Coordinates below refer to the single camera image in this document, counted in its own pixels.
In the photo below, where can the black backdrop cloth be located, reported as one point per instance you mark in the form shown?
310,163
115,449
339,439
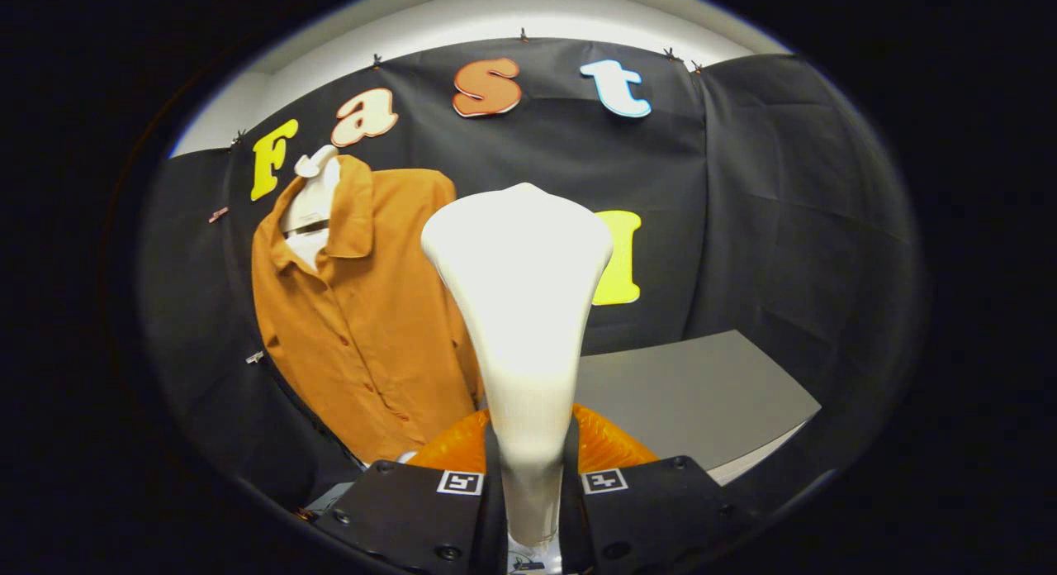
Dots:
784,211

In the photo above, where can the white garment steamer head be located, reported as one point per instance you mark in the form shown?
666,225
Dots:
520,311

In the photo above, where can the brown button-up shirt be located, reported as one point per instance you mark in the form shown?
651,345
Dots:
372,327

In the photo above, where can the pink clip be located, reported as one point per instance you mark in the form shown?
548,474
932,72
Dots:
218,215

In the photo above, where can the row of black clips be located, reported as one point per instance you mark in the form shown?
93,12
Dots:
523,35

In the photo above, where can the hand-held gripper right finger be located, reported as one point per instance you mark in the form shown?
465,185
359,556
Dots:
652,517

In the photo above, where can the white mannequin torso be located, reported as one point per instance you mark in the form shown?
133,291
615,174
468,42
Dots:
314,203

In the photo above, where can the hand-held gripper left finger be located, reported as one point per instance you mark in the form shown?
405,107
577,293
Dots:
413,517

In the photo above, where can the silver clip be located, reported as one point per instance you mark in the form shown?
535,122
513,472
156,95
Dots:
254,357

